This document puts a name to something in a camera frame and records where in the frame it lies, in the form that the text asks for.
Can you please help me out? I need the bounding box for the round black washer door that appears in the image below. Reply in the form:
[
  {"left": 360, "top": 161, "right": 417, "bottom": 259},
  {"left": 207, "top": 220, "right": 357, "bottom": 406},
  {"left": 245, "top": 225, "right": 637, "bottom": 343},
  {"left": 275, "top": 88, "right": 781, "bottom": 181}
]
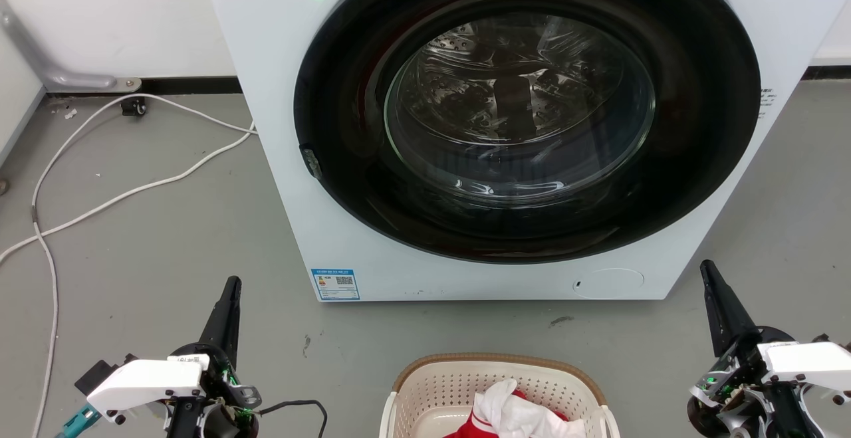
[{"left": 293, "top": 0, "right": 762, "bottom": 265}]

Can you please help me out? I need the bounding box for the white front-load washing machine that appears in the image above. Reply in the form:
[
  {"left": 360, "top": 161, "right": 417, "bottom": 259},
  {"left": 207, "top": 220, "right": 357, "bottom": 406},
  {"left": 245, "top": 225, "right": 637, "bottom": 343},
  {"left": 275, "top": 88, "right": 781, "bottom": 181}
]
[{"left": 198, "top": 0, "right": 851, "bottom": 302}]

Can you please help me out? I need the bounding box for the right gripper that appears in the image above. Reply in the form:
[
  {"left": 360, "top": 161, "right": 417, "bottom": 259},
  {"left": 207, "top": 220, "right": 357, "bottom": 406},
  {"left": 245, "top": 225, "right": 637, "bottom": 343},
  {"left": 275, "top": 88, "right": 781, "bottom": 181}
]
[{"left": 686, "top": 260, "right": 822, "bottom": 438}]

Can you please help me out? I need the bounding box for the blue energy label sticker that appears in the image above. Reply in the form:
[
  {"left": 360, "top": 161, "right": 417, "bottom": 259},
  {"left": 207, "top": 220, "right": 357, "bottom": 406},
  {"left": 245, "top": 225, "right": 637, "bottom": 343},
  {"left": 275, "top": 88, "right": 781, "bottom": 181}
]
[{"left": 310, "top": 268, "right": 361, "bottom": 302}]

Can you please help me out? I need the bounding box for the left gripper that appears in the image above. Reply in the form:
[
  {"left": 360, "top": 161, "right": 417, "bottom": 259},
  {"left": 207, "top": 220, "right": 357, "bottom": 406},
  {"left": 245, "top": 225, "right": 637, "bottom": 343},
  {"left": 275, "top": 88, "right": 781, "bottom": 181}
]
[{"left": 165, "top": 276, "right": 262, "bottom": 438}]

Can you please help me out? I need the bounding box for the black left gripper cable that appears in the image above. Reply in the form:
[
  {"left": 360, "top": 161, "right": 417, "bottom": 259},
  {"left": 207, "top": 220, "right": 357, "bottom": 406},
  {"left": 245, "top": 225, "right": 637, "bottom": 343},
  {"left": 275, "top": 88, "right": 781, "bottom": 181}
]
[{"left": 256, "top": 399, "right": 329, "bottom": 438}]

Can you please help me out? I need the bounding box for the thin white power cable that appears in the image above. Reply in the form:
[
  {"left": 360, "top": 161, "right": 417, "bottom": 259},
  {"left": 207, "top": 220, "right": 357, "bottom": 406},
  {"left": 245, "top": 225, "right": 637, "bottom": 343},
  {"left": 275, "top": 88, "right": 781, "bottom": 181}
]
[{"left": 30, "top": 93, "right": 258, "bottom": 438}]

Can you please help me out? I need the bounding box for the teal cable connector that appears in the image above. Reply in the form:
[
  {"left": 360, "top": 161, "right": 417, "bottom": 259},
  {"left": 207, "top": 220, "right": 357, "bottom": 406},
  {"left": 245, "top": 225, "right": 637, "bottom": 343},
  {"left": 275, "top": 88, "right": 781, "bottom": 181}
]
[{"left": 56, "top": 403, "right": 102, "bottom": 438}]

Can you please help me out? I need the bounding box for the round white filter cover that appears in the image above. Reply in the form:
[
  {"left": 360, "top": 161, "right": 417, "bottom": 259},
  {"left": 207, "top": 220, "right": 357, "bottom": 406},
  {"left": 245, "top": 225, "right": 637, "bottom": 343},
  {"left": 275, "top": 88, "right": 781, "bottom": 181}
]
[{"left": 572, "top": 268, "right": 645, "bottom": 300}]

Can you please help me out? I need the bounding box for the beige plastic laundry basket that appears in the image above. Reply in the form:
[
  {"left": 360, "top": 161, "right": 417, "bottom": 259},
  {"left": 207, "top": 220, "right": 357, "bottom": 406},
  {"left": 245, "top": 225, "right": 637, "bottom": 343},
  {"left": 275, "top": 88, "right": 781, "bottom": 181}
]
[{"left": 379, "top": 353, "right": 621, "bottom": 438}]

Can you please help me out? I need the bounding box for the steel washer drum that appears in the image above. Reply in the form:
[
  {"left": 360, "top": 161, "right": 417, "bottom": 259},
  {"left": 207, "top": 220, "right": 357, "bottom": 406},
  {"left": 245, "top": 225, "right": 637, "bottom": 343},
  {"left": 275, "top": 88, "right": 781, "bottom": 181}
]
[{"left": 384, "top": 13, "right": 656, "bottom": 201}]

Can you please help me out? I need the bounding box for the red and white garment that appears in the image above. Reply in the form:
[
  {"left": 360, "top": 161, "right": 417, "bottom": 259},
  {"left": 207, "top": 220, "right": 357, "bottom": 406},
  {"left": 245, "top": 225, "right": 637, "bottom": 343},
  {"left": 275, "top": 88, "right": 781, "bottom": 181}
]
[{"left": 444, "top": 378, "right": 587, "bottom": 438}]

